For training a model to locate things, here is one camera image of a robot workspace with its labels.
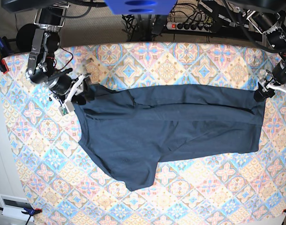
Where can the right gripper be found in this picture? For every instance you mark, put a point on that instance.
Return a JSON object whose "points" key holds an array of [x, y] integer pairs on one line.
{"points": [[67, 91]]}

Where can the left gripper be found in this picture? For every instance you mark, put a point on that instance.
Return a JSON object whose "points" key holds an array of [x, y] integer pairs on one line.
{"points": [[272, 80]]}

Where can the dark navy t-shirt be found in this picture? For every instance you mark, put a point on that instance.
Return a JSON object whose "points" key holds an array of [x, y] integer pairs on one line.
{"points": [[127, 133]]}

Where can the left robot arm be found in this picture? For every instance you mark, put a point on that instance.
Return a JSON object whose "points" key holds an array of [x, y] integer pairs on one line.
{"points": [[267, 17]]}

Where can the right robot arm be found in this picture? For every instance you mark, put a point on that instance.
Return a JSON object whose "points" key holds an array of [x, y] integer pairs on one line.
{"points": [[42, 64]]}

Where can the black round stool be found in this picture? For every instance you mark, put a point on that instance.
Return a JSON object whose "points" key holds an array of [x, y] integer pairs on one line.
{"points": [[28, 37]]}

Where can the blue clamp upper left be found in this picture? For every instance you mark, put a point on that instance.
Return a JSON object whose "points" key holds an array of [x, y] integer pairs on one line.
{"points": [[4, 52]]}

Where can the blue clamp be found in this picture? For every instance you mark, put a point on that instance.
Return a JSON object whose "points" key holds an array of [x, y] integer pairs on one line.
{"points": [[4, 52], [28, 212]]}

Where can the white power strip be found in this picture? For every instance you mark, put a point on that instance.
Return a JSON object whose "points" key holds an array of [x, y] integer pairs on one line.
{"points": [[198, 27]]}

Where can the patterned tile tablecloth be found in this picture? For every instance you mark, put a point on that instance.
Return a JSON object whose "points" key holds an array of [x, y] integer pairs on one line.
{"points": [[59, 178]]}

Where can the blue clamp lower left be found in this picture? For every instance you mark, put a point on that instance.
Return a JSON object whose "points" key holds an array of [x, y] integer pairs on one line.
{"points": [[28, 212]]}

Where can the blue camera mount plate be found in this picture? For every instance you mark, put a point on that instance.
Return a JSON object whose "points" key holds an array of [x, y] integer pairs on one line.
{"points": [[137, 7]]}

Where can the white wall outlet box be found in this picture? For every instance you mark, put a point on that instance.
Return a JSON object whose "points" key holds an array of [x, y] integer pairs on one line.
{"points": [[10, 201]]}

